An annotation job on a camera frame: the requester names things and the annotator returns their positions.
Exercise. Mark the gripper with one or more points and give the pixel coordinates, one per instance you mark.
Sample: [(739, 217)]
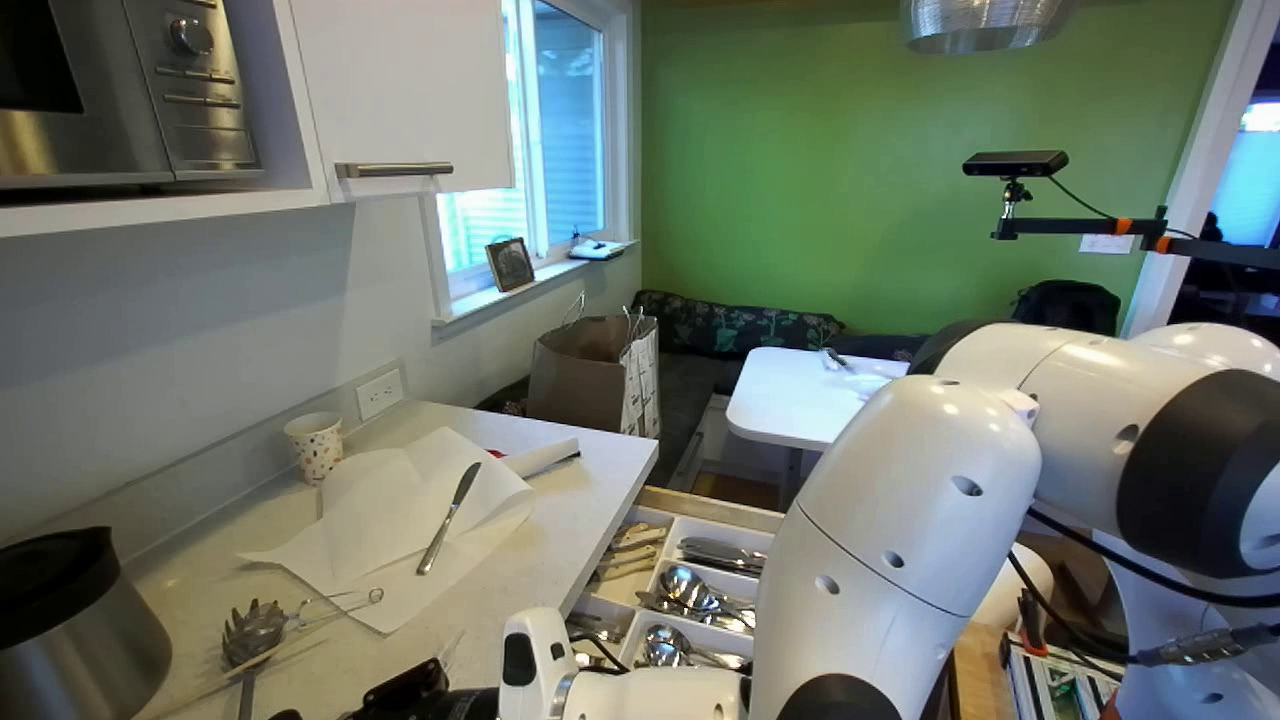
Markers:
[(415, 695)]

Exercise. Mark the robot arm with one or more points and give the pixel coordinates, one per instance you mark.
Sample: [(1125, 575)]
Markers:
[(900, 520)]

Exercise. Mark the drawer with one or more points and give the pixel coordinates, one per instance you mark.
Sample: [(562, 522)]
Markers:
[(700, 515)]

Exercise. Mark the steel pasta spoon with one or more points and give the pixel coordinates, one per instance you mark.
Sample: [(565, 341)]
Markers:
[(255, 632)]

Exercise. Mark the steel table knife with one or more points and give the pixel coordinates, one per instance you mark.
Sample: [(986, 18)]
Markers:
[(447, 520)]

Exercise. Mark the white paper sheet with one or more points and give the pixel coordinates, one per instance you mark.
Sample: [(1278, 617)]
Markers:
[(380, 520)]

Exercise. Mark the heap of small spoons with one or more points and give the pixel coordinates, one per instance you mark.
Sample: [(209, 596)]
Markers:
[(665, 650)]

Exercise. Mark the dotted paper cup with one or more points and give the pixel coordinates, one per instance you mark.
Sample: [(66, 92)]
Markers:
[(316, 450)]

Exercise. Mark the white paper roll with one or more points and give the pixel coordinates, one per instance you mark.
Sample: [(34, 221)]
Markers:
[(545, 456)]

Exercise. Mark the heap of large spoons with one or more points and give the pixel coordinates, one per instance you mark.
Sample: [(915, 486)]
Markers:
[(695, 595)]

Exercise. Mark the white cutlery tray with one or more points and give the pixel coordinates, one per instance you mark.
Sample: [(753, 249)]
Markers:
[(670, 535)]

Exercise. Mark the heap of table knives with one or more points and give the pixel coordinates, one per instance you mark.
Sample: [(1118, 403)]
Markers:
[(720, 553)]

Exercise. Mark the steel pot with black lid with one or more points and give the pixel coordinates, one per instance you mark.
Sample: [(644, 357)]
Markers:
[(70, 640)]

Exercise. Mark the brown paper bag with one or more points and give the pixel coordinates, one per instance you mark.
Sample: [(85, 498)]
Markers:
[(580, 375)]

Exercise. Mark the white printed paper bag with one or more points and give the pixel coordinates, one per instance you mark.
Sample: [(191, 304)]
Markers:
[(645, 380)]

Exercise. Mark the white table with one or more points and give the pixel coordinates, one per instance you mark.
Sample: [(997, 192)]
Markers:
[(790, 400)]

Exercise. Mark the white object on windowsill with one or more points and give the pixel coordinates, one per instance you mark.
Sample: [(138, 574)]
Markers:
[(597, 249)]

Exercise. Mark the dark floral bench cushion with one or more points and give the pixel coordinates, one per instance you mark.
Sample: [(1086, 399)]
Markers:
[(735, 325)]

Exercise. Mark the window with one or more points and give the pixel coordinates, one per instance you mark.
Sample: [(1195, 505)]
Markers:
[(565, 120)]

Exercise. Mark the white cabinet door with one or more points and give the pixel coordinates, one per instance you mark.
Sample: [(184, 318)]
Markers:
[(410, 80)]

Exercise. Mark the microwave door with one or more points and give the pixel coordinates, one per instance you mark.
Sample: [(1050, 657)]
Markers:
[(60, 130)]

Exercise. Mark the microwave knob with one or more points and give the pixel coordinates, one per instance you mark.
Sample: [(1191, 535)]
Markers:
[(190, 36)]

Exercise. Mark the black backpack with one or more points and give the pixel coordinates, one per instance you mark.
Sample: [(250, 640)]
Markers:
[(1068, 305)]

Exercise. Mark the silver pendant lamp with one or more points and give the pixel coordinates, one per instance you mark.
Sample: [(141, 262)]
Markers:
[(985, 22)]

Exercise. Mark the white wall socket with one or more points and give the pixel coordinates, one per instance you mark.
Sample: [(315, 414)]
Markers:
[(380, 393)]

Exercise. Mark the small picture frame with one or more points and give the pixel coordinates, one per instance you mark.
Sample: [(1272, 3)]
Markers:
[(511, 264)]

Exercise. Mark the camera on mount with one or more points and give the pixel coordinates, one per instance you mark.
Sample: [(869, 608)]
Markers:
[(1015, 163)]

